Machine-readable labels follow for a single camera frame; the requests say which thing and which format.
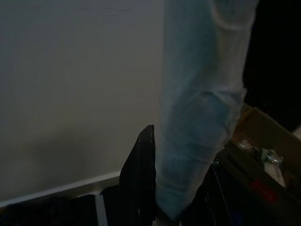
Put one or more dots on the red rubbish item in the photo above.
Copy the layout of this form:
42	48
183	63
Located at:
264	190

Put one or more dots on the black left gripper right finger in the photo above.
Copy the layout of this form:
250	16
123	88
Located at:
211	200

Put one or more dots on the brown cardboard box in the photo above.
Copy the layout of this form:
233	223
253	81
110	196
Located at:
263	124

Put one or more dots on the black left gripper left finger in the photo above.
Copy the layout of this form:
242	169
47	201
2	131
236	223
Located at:
138	179

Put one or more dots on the black door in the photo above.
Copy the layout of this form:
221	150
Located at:
277	58

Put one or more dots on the black floor mat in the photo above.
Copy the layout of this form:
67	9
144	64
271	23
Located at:
47	212

